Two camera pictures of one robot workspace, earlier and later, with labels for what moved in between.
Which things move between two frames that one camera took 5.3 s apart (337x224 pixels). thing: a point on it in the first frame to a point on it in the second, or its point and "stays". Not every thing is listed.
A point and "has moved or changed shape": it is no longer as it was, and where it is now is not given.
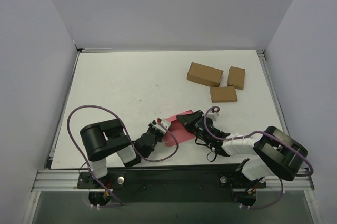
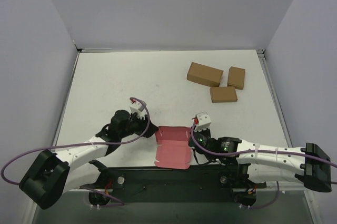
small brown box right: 236,77 stays
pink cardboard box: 180,131 has moved or changed shape
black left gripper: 155,131 to 147,127
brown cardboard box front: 223,94 stays
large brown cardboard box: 204,75 stays
